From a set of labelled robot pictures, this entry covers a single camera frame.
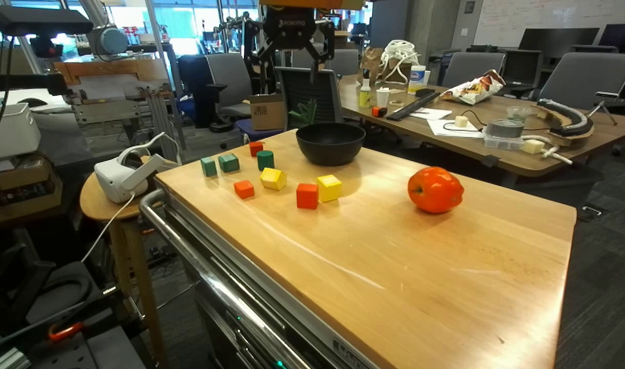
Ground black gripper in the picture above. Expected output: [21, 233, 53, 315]
[242, 5, 338, 96]

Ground red radish toy green leaves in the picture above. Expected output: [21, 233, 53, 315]
[286, 96, 321, 131]

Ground teal hexagonal prism block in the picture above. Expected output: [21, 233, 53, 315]
[257, 148, 276, 172]

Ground teal rectangular wooden block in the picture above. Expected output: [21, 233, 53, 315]
[216, 152, 242, 174]

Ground small yellow wooden block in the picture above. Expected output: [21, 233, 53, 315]
[258, 166, 289, 192]

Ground yellow wooden cube block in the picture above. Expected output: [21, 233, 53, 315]
[315, 172, 344, 205]

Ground teal wooden cube block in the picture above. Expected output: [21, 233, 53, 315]
[199, 155, 219, 177]

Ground orange pumpkin toy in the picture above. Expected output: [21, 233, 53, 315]
[406, 164, 468, 216]

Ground black bowl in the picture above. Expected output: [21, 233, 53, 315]
[295, 121, 368, 167]

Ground cardboard box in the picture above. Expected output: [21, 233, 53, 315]
[248, 90, 289, 133]

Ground grey office chair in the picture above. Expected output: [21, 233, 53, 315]
[438, 49, 508, 90]
[537, 49, 625, 116]
[203, 51, 257, 131]

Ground black flat bar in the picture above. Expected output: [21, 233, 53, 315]
[383, 86, 441, 123]

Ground white paper sheet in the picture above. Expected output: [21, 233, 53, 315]
[425, 115, 488, 142]
[410, 105, 455, 123]

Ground chips bag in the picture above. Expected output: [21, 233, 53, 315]
[444, 67, 508, 106]

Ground white VR headset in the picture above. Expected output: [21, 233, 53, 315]
[93, 131, 183, 205]

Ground grey tape roll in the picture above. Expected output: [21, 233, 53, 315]
[483, 116, 527, 142]

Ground round wooden stool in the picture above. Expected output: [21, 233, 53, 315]
[78, 169, 170, 364]

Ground white power adapter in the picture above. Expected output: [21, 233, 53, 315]
[518, 133, 573, 167]

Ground dark monitor screen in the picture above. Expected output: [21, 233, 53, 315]
[517, 27, 602, 53]

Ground wooden table cart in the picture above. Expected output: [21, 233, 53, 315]
[155, 192, 410, 369]

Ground black white curved headset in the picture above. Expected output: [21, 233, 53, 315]
[534, 96, 596, 143]

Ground white storage box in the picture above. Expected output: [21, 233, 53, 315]
[0, 101, 44, 164]

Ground brown cardboard stack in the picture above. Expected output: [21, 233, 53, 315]
[0, 155, 64, 230]

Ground white cable bundle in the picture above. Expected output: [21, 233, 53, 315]
[379, 36, 423, 86]

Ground steel cart handle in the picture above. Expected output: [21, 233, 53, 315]
[138, 186, 313, 369]

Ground white thin cable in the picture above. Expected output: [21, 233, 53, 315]
[79, 190, 139, 267]

